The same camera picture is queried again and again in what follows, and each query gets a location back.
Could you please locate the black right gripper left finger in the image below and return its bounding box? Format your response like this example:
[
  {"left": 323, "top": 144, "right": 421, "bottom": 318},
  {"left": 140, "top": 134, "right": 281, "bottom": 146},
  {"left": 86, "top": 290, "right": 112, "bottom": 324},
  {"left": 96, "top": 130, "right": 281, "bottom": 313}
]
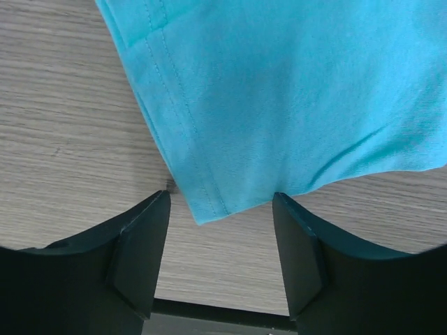
[{"left": 1, "top": 191, "right": 170, "bottom": 334}]

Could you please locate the turquoise t shirt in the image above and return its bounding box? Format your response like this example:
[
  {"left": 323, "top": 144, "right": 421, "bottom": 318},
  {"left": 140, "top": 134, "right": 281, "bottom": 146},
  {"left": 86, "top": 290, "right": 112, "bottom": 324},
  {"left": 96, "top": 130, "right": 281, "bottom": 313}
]
[{"left": 97, "top": 1, "right": 446, "bottom": 224}]

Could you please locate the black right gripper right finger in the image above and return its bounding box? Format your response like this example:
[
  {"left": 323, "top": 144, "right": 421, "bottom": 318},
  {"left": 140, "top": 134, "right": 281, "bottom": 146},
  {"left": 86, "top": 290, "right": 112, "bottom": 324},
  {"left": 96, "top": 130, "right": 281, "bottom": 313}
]
[{"left": 272, "top": 193, "right": 446, "bottom": 334}]

